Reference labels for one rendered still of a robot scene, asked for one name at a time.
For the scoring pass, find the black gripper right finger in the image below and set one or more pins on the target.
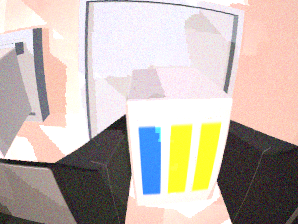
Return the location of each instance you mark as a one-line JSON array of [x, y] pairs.
[[258, 177]]

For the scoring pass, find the beige box with blue and yellow stripes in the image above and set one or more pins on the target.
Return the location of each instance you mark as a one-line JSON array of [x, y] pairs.
[[177, 126]]

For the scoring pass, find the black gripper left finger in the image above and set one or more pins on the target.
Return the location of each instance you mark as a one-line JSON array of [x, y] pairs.
[[91, 185]]

